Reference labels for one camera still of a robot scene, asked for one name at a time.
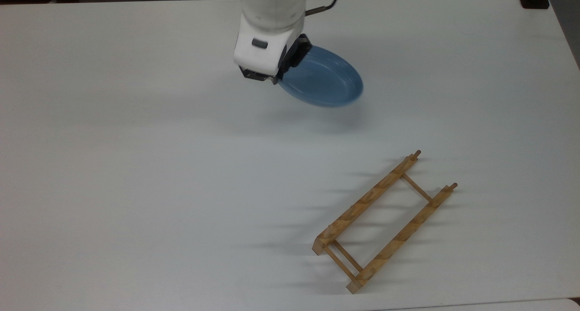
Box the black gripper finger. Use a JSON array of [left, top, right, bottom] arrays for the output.
[[279, 33, 313, 79], [238, 67, 280, 86]]

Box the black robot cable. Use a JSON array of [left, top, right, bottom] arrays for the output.
[[304, 0, 342, 17]]

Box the wooden plate rack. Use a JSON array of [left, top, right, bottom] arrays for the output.
[[311, 150, 459, 295]]

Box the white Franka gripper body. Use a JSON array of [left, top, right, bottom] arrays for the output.
[[233, 17, 305, 79]]

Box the blue round plate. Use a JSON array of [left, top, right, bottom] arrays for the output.
[[276, 45, 364, 108]]

